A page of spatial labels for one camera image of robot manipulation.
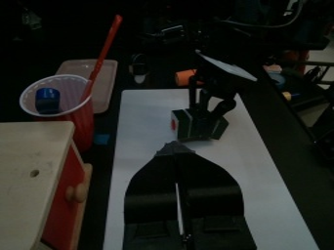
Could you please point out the black sushi roll toy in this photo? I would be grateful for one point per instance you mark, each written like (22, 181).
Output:
(181, 127)

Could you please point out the black and white small object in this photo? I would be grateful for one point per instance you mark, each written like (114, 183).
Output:
(140, 71)

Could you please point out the red plastic stick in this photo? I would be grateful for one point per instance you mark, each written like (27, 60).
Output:
(104, 55)

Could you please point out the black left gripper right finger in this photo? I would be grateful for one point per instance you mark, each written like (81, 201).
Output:
(213, 198)

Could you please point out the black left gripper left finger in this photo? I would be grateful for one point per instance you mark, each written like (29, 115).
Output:
(150, 195)

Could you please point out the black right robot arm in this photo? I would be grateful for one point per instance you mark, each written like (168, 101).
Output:
(261, 29)

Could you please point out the blue tape patch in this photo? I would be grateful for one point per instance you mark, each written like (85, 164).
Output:
(102, 139)

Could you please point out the blue bottle cap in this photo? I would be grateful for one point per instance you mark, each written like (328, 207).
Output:
(47, 100)

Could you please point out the yellow small object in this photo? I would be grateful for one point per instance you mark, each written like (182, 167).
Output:
(288, 95)

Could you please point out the pink rectangular plate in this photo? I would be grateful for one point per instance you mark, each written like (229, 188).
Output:
(105, 78)

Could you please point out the wooden toy cabinet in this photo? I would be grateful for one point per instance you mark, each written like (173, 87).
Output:
(30, 169)

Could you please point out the red plastic cup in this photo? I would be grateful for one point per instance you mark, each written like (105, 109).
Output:
(66, 104)

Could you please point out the blue round object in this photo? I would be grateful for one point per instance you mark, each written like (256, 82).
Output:
(277, 78)

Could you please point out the red drawer with wooden knob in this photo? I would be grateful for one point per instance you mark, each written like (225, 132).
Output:
(66, 195)

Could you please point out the orange cylinder toy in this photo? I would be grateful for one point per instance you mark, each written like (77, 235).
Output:
(185, 77)

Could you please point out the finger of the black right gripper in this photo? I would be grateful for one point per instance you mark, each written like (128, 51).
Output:
(221, 112)
(194, 101)

